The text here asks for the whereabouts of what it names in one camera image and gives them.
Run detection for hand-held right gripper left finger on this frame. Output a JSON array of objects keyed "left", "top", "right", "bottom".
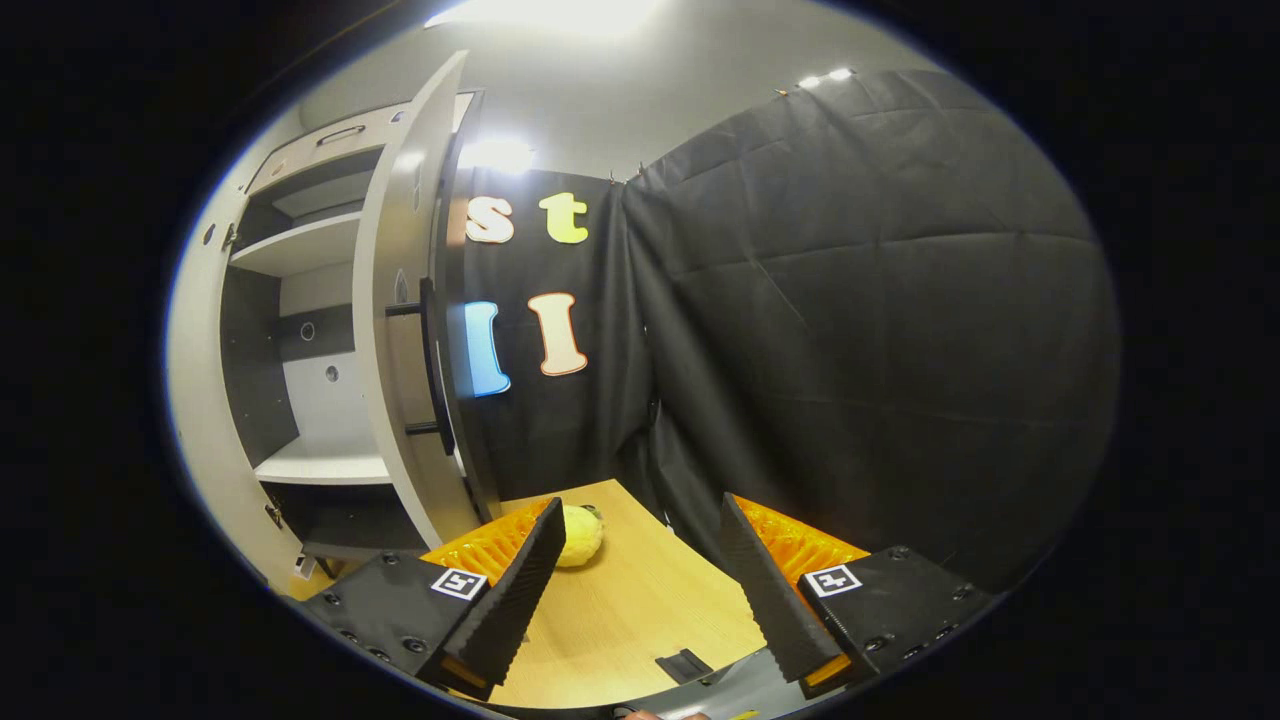
[{"left": 300, "top": 497, "right": 568, "bottom": 701}]

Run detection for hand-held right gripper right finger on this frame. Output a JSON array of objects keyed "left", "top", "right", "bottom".
[{"left": 720, "top": 492, "right": 996, "bottom": 701}]

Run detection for white cabinet shelf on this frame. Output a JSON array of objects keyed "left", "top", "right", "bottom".
[
  {"left": 253, "top": 437, "right": 393, "bottom": 487},
  {"left": 230, "top": 212, "right": 363, "bottom": 279}
]

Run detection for white cabinet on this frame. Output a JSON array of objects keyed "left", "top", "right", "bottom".
[{"left": 218, "top": 90, "right": 481, "bottom": 561}]

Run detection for yellow plush toy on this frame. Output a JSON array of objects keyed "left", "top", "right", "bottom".
[{"left": 555, "top": 503, "right": 606, "bottom": 569}]

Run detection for small black flat object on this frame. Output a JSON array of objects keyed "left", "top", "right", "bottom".
[{"left": 655, "top": 648, "right": 716, "bottom": 686}]

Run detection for black backdrop cloth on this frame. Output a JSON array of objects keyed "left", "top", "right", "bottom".
[{"left": 440, "top": 68, "right": 1121, "bottom": 596}]

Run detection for large ceiling light panel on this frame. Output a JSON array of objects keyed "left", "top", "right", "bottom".
[{"left": 425, "top": 0, "right": 666, "bottom": 41}]

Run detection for black right door handle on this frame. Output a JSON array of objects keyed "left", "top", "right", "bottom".
[{"left": 385, "top": 278, "right": 458, "bottom": 458}]

